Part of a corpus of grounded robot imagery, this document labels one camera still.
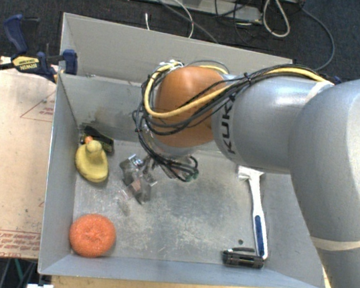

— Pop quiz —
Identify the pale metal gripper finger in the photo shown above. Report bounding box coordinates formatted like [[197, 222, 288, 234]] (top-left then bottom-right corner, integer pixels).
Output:
[[124, 175, 155, 206], [115, 152, 144, 188]]

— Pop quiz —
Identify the yellow rubber duck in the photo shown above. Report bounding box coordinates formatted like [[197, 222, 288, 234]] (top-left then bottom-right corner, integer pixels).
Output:
[[71, 137, 114, 186]]

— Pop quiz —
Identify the grey metal bin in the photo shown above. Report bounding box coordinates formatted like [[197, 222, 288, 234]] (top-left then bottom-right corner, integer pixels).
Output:
[[22, 12, 360, 288]]

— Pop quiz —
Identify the orange round scrubber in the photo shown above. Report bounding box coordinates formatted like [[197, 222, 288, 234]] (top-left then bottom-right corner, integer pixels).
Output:
[[65, 210, 120, 262]]

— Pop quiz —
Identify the brown cardboard board red print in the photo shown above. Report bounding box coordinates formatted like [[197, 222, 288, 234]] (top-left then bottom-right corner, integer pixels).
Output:
[[0, 55, 70, 267]]

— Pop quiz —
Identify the black rectangular tool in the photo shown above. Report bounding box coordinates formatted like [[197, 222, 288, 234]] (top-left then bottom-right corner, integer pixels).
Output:
[[220, 243, 267, 273]]

